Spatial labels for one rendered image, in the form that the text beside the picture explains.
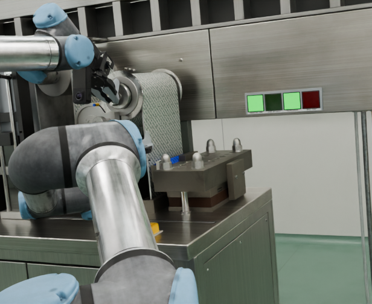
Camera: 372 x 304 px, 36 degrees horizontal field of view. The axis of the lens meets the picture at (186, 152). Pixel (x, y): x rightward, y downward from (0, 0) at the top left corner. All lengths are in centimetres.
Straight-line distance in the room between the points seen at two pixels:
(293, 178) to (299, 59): 257
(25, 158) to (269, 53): 102
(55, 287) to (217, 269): 86
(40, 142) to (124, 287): 41
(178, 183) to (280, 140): 275
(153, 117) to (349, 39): 63
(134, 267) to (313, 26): 123
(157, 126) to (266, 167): 268
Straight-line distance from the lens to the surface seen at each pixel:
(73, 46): 130
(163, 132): 179
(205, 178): 158
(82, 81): 156
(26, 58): 126
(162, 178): 163
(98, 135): 103
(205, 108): 195
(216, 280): 153
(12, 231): 170
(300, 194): 435
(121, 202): 88
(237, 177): 174
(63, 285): 72
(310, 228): 440
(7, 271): 174
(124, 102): 168
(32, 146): 105
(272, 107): 186
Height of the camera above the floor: 128
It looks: 7 degrees down
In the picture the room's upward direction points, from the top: 5 degrees counter-clockwise
